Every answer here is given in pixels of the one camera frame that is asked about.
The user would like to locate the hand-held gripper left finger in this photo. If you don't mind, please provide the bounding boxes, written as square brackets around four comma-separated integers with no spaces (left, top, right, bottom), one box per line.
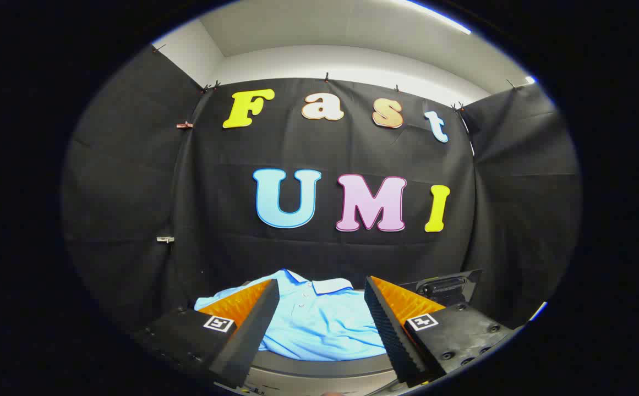
[134,278,281,389]

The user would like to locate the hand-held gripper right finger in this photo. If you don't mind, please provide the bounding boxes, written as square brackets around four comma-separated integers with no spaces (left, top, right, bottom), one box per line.
[363,276,519,387]

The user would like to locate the light blue polo shirt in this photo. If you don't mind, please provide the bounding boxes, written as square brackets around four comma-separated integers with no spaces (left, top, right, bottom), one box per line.
[194,268,389,362]

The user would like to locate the black backdrop cloth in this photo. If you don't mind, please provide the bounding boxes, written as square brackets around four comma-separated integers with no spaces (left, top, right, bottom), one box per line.
[61,47,581,336]

